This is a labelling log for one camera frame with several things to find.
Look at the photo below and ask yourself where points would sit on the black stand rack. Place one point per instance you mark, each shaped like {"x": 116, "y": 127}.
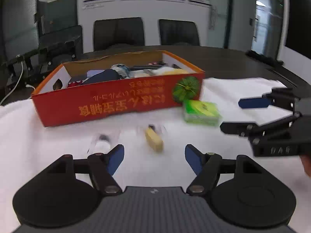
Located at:
{"x": 29, "y": 68}

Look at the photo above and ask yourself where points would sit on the purple knit pouch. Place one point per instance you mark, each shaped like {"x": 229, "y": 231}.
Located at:
{"x": 92, "y": 73}

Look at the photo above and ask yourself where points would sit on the blue snack packet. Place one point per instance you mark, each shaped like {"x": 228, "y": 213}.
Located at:
{"x": 122, "y": 70}

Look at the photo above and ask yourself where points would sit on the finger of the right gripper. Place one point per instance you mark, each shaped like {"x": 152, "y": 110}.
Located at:
{"x": 260, "y": 102}
{"x": 283, "y": 128}

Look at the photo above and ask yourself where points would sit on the green tissue pack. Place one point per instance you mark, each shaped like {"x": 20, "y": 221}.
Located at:
{"x": 199, "y": 112}

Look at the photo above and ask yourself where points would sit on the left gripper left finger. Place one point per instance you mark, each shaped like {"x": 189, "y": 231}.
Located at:
{"x": 102, "y": 168}

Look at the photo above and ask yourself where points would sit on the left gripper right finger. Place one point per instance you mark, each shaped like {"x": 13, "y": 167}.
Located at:
{"x": 206, "y": 168}

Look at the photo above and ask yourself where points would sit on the red snack wrapper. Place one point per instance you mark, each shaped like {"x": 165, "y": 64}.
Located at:
{"x": 75, "y": 82}

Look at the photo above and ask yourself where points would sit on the sheep plush toy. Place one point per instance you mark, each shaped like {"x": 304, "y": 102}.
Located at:
{"x": 169, "y": 71}

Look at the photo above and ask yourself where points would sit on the dark navy case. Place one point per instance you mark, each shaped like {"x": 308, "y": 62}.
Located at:
{"x": 105, "y": 76}

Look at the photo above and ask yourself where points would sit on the black office chair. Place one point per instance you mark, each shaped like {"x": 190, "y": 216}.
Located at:
{"x": 175, "y": 32}
{"x": 68, "y": 41}
{"x": 109, "y": 33}

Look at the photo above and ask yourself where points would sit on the black office chair middle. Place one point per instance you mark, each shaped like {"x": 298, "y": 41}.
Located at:
{"x": 109, "y": 33}

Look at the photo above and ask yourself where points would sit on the person right hand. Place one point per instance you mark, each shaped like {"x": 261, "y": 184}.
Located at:
{"x": 306, "y": 161}

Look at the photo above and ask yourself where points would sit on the black office chair left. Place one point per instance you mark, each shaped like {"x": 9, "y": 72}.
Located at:
{"x": 68, "y": 41}

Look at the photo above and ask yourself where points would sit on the small yellow eraser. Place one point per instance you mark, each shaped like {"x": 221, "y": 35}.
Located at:
{"x": 153, "y": 139}

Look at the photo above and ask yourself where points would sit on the red cardboard box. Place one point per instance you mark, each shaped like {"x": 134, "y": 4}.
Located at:
{"x": 58, "y": 103}

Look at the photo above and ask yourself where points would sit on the black office chair right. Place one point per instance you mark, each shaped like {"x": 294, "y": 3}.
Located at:
{"x": 175, "y": 32}

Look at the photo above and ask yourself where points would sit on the white fluffy towel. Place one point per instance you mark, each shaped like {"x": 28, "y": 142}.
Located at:
{"x": 46, "y": 186}

